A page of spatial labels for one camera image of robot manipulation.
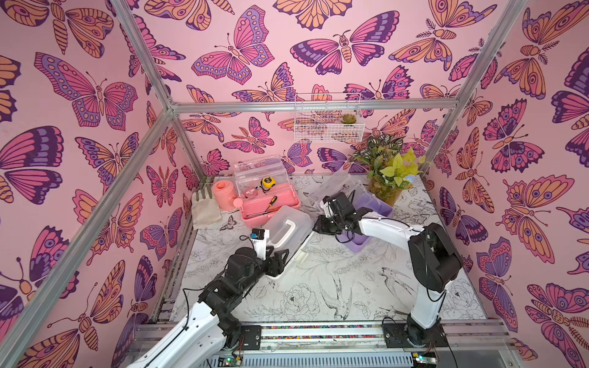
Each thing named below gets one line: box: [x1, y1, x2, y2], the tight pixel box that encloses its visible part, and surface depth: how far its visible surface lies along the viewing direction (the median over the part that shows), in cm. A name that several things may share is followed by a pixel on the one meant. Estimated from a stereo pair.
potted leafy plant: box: [352, 133, 426, 207], surface depth 98 cm
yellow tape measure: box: [261, 176, 277, 188], surface depth 108 cm
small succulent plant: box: [340, 113, 357, 125], surface depth 95 cm
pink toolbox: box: [233, 155, 301, 227], surface depth 108 cm
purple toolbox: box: [307, 171, 394, 253], surface depth 87 cm
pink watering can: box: [213, 179, 244, 212], surface depth 103 cm
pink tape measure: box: [243, 187, 259, 199], surface depth 105 cm
